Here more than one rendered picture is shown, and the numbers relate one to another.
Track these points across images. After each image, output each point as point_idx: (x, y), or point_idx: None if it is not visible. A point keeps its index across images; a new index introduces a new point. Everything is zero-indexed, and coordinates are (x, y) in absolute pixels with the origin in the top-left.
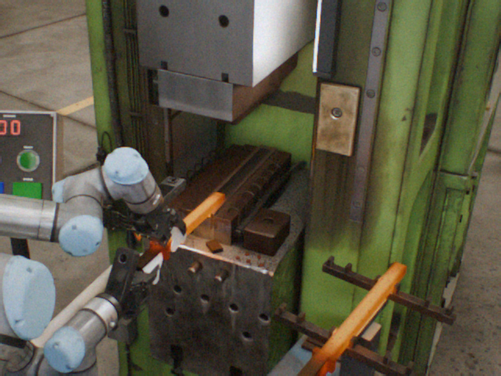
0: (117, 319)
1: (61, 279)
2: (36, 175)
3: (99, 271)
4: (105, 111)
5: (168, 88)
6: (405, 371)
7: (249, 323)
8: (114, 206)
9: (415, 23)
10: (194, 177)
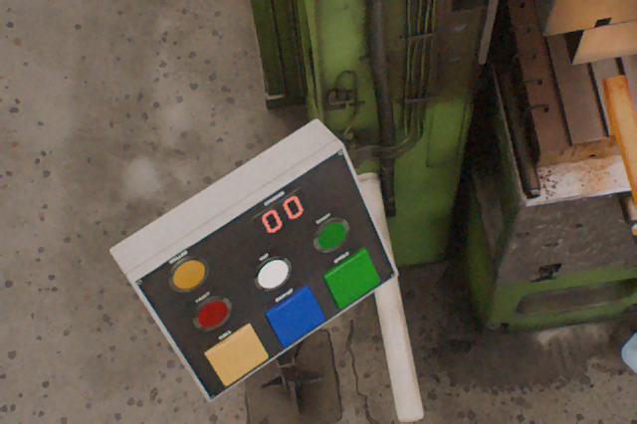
0: None
1: (55, 147)
2: (351, 245)
3: (99, 94)
4: (347, 51)
5: (602, 43)
6: None
7: None
8: (352, 136)
9: None
10: (506, 44)
